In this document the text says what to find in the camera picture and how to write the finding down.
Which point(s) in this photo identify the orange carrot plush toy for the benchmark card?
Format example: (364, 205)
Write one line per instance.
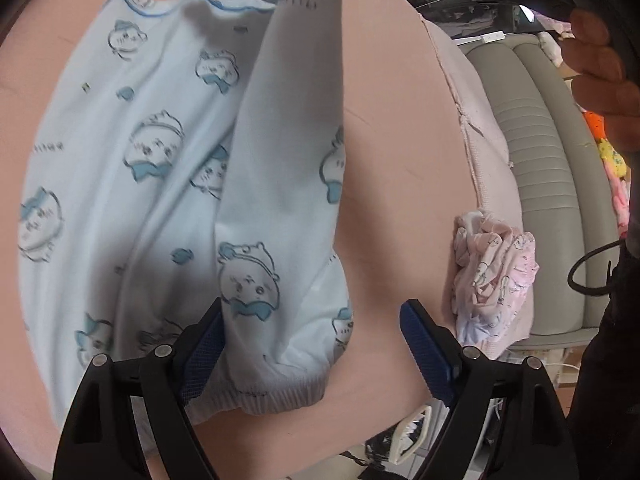
(595, 125)

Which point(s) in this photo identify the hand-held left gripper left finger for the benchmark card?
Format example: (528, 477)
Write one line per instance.
(202, 355)

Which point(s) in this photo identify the yellow plush toy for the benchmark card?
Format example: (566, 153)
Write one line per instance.
(612, 160)

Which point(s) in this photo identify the light blue printed pajama top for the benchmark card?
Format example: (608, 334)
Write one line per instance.
(150, 185)

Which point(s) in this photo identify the white plastic hanger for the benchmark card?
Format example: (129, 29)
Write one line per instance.
(412, 432)

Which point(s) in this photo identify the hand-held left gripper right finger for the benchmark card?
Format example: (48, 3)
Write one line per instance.
(430, 355)

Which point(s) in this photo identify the light pink mattress pad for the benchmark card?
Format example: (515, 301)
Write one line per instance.
(480, 160)

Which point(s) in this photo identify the grey padded headboard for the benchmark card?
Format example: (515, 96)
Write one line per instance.
(550, 185)

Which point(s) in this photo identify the person's right hand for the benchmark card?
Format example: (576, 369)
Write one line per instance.
(595, 75)

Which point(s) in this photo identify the person's dark clothing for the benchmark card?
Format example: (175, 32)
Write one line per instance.
(610, 385)

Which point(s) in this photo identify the crumpled pink printed garment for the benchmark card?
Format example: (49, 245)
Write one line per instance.
(492, 280)

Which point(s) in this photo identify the pink plush toy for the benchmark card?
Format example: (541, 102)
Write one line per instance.
(621, 210)

